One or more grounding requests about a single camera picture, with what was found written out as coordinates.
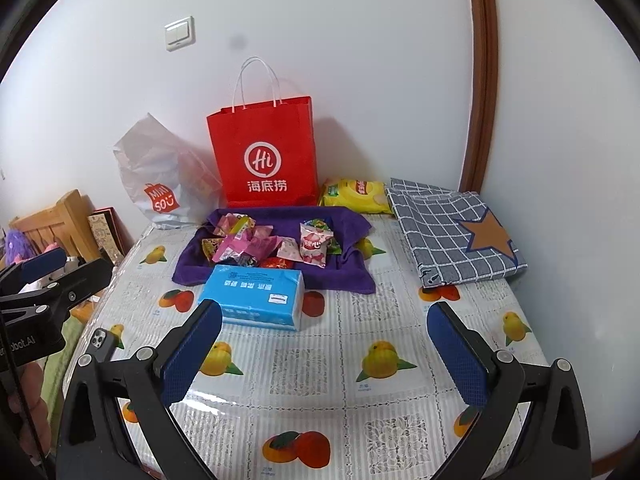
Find yellow snack packet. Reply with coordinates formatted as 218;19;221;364
201;237;224;263

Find red round candy packet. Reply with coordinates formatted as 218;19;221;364
258;257;294;270

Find large pink snack bag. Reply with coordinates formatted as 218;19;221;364
213;226;282;266

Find pink candy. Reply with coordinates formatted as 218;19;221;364
277;237;303;262

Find strawberry print snack packet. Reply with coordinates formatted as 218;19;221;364
299;222;334;269

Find pink striped candy packet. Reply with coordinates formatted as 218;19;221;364
214;212;255;236

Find purple plush toy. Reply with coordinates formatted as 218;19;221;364
4;229;37;266

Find wooden chair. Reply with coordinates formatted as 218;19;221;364
9;190;100;261

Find grey smartphone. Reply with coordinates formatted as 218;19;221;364
86;328;119;363

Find dark framed picture board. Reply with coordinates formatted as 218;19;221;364
88;207;132;266

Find blue tissue pack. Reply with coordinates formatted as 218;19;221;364
198;264;305;332

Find grey checked star cushion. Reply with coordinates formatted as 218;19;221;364
386;179;527;289

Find purple towel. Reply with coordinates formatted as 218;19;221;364
171;206;375;295

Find white Miniso plastic bag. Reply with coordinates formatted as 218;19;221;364
113;114;221;229

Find yellow potato chips bag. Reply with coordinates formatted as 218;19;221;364
319;178;393;214

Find red paper shopping bag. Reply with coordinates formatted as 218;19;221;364
206;56;320;208

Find white wall switch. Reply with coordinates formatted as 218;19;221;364
164;16;195;52

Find brown wooden door frame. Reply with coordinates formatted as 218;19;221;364
459;0;499;193

